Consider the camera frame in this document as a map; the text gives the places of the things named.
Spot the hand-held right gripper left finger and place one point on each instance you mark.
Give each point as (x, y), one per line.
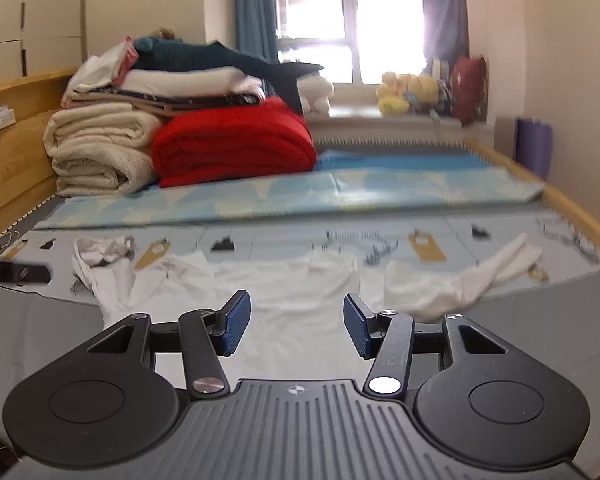
(236, 321)

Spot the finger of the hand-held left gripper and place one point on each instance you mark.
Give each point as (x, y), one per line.
(15, 270)

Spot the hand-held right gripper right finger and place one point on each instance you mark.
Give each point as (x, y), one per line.
(358, 323)

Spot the white long-sleeved shirt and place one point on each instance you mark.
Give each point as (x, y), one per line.
(290, 290)

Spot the grey printed bed sheet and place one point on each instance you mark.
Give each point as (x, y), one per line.
(280, 245)

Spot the light blue patterned blanket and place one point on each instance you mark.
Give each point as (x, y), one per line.
(300, 195)

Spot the folded cream blanket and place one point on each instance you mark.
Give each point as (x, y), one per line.
(100, 150)

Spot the folded red blanket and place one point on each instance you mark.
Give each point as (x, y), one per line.
(235, 145)

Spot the white plush toy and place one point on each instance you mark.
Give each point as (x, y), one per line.
(316, 92)

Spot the yellow plush toy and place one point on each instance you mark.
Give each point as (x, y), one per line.
(405, 92)

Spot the stack of folded bedding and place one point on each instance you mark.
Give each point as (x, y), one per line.
(180, 85)

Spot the purple rolled mat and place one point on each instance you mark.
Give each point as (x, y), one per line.
(534, 145)

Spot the cream wardrobe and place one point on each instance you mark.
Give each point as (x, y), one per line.
(30, 15)

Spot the dark red cushion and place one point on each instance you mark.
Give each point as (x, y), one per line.
(467, 87)

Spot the dark teal shark plush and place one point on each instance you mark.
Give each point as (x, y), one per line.
(215, 55)

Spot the window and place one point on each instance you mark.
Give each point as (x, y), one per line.
(350, 20)

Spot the blue curtain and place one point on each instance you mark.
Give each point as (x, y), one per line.
(255, 15)

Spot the purple curtain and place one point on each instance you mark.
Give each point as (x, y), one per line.
(442, 10)

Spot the wooden bed frame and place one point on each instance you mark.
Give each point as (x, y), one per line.
(15, 160)

